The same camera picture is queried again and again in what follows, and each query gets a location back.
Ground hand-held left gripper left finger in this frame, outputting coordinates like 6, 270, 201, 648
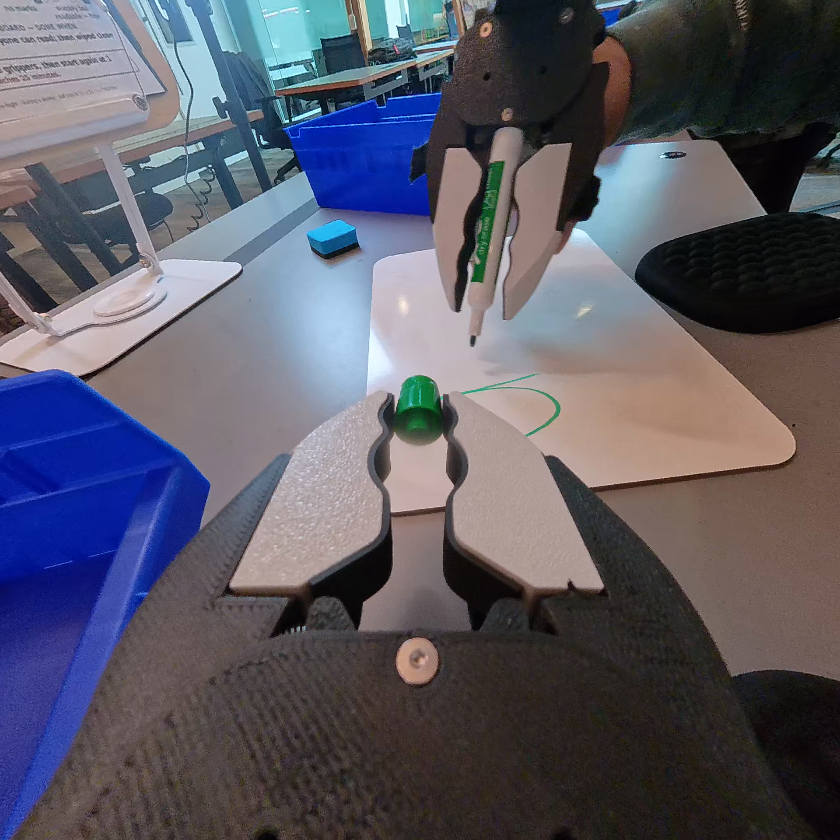
228, 390, 395, 626

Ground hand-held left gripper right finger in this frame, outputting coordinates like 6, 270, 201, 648
444, 391, 606, 630

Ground white document stand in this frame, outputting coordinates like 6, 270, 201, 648
0, 143, 244, 378

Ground black office chair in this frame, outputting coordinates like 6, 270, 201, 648
223, 51, 304, 186
319, 33, 367, 74

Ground black backpack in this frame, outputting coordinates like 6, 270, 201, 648
367, 37, 416, 66

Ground person's dark trousers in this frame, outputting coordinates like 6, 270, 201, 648
709, 121, 840, 215

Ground white green-label dry-erase marker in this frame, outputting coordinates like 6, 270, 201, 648
463, 126, 524, 348

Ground black mesh cushion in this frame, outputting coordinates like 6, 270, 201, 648
634, 211, 840, 335

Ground blue whiteboard eraser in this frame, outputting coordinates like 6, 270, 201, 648
306, 219, 361, 261

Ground black tripod stand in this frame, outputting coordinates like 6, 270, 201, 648
185, 0, 274, 193

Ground green marker cap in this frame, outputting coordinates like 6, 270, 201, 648
393, 374, 448, 448

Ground wooden backing board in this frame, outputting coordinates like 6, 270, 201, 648
108, 0, 182, 133

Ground black coiled cable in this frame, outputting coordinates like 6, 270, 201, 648
156, 0, 219, 232

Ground white whiteboard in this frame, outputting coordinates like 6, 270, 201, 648
365, 227, 798, 517

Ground wooden-top desk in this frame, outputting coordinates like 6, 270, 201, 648
274, 47, 455, 120
0, 108, 265, 311

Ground person's right hand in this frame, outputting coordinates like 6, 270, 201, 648
554, 36, 634, 256

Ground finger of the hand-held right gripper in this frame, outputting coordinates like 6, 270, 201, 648
500, 143, 572, 322
430, 146, 492, 314

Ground dark rounded pad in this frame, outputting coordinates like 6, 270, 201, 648
730, 669, 840, 840

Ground printed instruction sheet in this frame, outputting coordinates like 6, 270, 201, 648
0, 0, 166, 161

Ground person's right forearm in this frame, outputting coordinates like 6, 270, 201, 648
607, 0, 840, 144

